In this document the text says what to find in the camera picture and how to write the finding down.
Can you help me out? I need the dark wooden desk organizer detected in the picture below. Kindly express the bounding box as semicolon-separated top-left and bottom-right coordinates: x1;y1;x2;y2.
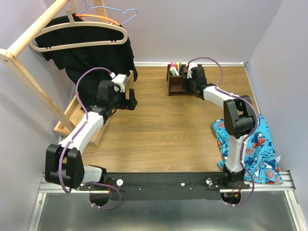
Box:
166;64;202;96

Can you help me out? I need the mint green highlighter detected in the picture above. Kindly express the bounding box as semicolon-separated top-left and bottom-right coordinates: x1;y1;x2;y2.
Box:
169;67;179;76

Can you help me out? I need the yellow capped white marker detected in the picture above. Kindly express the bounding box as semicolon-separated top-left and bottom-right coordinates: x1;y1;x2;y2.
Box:
176;62;180;72

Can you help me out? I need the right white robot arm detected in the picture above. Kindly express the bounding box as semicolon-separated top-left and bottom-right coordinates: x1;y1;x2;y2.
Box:
184;65;257;189

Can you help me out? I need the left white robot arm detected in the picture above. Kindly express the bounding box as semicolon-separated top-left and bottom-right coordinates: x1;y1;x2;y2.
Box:
45;80;138;193

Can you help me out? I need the black t-shirt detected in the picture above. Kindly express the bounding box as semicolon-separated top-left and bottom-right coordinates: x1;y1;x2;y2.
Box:
35;15;138;113

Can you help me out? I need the wooden clothes rack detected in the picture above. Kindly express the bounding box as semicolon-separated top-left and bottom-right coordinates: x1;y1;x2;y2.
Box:
0;0;134;146

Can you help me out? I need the beige wooden hanger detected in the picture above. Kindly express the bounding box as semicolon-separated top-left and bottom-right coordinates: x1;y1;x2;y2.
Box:
29;0;128;52

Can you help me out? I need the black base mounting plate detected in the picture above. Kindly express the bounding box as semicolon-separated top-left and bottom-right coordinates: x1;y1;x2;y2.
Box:
81;172;250;205

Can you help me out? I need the orange plastic hanger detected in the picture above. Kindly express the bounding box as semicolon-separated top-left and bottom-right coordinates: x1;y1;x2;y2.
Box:
75;14;120;26

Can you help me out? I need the blue shark print cloth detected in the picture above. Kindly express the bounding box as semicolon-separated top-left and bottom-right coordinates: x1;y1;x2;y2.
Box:
212;115;283;184

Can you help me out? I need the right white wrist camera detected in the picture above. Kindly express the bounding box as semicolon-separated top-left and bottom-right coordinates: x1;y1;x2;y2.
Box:
186;62;198;79

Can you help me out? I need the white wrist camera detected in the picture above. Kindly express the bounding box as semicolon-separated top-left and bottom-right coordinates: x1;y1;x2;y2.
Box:
186;62;198;79
109;72;129;92

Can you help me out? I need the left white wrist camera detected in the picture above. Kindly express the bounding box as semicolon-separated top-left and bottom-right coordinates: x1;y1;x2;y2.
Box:
109;72;129;92

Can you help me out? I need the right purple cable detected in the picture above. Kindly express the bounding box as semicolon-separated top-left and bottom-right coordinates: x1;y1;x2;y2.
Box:
186;57;259;207

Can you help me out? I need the purple cable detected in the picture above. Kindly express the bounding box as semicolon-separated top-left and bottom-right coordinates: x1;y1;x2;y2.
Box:
186;57;259;207
59;67;122;210

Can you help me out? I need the blue wire hanger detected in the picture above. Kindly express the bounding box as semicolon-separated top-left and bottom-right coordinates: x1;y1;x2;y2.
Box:
78;0;138;25

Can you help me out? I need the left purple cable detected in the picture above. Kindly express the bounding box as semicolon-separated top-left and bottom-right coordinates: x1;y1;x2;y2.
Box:
59;67;122;210

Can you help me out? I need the aluminium rail frame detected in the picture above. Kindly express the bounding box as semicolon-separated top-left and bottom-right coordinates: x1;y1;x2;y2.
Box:
27;137;308;231

